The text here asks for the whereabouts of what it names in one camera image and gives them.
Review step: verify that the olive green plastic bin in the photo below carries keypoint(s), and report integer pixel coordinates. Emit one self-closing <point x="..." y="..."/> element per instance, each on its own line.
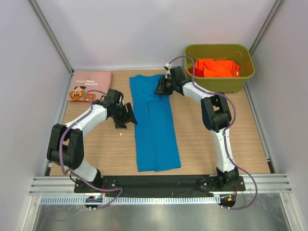
<point x="235" y="52"/>

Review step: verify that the red t shirt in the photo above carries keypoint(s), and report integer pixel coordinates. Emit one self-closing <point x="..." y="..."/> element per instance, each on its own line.
<point x="194" y="71"/>

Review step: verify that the aluminium front rail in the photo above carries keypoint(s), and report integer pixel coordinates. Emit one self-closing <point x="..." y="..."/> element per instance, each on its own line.
<point x="266" y="183"/>

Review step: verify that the left aluminium frame post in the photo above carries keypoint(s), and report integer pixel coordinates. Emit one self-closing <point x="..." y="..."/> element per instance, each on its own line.
<point x="48" y="30"/>

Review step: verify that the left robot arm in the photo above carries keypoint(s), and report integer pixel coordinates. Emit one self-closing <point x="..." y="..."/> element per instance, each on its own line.
<point x="66" y="145"/>

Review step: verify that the orange t shirt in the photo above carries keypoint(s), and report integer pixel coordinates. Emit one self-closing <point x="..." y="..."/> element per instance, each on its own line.
<point x="220" y="68"/>

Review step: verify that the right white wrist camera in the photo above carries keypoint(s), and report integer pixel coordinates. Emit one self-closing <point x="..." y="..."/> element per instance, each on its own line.
<point x="169" y="69"/>

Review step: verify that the blue t shirt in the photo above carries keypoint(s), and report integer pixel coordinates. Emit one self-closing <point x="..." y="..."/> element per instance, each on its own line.
<point x="155" y="138"/>

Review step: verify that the aluminium frame post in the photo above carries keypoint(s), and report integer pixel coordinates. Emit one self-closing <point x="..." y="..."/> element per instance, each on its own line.
<point x="265" y="26"/>
<point x="48" y="30"/>

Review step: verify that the right aluminium frame post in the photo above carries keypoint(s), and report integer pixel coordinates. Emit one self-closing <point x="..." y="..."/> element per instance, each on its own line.
<point x="265" y="26"/>

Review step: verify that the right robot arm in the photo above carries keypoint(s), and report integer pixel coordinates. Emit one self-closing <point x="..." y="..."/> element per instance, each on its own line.
<point x="216" y="118"/>

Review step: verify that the folded pink t shirt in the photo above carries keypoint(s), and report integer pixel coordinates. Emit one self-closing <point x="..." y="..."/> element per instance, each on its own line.
<point x="97" y="82"/>

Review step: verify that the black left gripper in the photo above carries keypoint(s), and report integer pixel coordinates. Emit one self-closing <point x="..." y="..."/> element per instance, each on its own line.
<point x="125" y="116"/>

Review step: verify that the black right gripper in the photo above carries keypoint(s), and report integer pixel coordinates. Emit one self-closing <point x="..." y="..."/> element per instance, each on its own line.
<point x="163" y="84"/>

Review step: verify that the white slotted cable duct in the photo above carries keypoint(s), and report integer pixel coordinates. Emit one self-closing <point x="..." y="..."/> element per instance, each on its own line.
<point x="95" y="200"/>

